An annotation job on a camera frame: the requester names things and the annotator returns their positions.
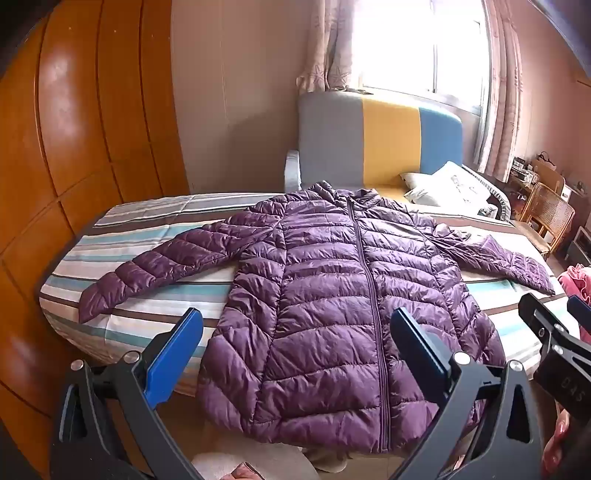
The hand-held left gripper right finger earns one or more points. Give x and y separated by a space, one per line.
420 353

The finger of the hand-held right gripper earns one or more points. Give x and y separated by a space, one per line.
545 323
581 314

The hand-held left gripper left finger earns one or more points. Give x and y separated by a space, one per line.
173 355

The purple down jacket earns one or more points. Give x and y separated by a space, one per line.
323 300

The person's right hand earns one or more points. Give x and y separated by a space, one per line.
558 443

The pink cloth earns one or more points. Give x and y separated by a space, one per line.
575 286

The dark storage box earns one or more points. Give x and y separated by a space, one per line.
579 249

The bed with striped sheet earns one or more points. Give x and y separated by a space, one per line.
138 258

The rattan chair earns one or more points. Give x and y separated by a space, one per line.
547 212

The cluttered wooden desk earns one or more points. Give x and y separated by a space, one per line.
524 177

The white printed pillow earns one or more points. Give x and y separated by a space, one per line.
445 184

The grey yellow blue sofa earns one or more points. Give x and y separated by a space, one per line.
332 147

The wooden wardrobe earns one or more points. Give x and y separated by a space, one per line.
69 138

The window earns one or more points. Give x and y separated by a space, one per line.
415 46

